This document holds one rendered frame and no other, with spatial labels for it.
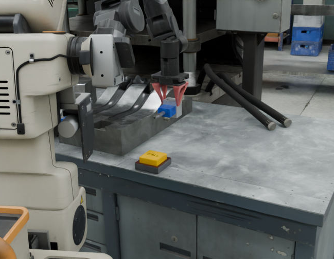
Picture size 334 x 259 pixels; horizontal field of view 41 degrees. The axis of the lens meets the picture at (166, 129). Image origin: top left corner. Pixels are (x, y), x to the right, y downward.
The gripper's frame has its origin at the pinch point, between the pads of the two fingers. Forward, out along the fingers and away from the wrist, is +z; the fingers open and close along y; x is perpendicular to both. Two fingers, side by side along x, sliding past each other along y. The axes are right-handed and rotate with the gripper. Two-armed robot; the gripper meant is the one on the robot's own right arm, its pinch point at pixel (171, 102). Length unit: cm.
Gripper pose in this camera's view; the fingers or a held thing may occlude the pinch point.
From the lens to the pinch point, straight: 142.1
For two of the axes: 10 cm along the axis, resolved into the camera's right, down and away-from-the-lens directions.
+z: 0.3, 9.4, 3.5
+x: -4.8, 3.1, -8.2
